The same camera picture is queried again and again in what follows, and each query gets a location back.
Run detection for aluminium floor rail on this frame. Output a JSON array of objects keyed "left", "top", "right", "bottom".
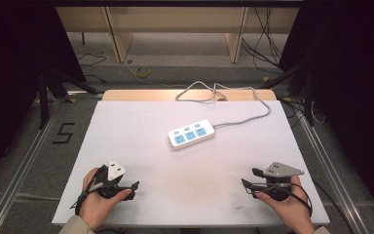
[
  {"left": 0, "top": 97, "right": 66, "bottom": 234},
  {"left": 295, "top": 109, "right": 372, "bottom": 234}
]

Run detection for person's left hand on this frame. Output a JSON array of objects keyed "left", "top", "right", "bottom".
[{"left": 79, "top": 167, "right": 133, "bottom": 230}]

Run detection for white power strip blue sockets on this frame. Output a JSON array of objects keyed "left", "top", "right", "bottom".
[{"left": 167, "top": 118, "right": 216, "bottom": 152}]

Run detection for black metal stand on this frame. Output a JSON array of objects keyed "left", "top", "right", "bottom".
[
  {"left": 258, "top": 60, "right": 317, "bottom": 128},
  {"left": 37, "top": 63, "right": 99, "bottom": 131}
]

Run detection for thin black floor cable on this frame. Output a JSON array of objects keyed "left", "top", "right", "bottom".
[{"left": 76, "top": 53, "right": 108, "bottom": 84}]

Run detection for person's right hand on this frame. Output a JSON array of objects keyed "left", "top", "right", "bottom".
[{"left": 254, "top": 175, "right": 315, "bottom": 234}]

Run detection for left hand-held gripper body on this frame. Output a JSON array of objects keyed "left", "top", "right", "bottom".
[{"left": 93, "top": 159, "right": 127, "bottom": 200}]

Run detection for bundle of black cables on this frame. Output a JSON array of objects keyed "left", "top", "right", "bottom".
[{"left": 241, "top": 6, "right": 286, "bottom": 76}]

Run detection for black curtain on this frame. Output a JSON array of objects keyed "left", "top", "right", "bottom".
[
  {"left": 0, "top": 0, "right": 88, "bottom": 190},
  {"left": 278, "top": 0, "right": 374, "bottom": 226}
]

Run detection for grey power strip cable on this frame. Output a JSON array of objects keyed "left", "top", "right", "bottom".
[{"left": 174, "top": 80, "right": 272, "bottom": 130}]

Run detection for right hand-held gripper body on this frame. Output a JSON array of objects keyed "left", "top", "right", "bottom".
[{"left": 262, "top": 161, "right": 306, "bottom": 201}]

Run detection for light wooden bench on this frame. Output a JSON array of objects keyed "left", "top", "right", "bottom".
[{"left": 55, "top": 6, "right": 300, "bottom": 64}]

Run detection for yellow tape roll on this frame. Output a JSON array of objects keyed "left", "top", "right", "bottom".
[{"left": 133, "top": 65, "right": 151, "bottom": 79}]

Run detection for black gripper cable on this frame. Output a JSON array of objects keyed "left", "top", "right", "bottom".
[
  {"left": 252, "top": 180, "right": 355, "bottom": 234},
  {"left": 69, "top": 166, "right": 106, "bottom": 216}
]

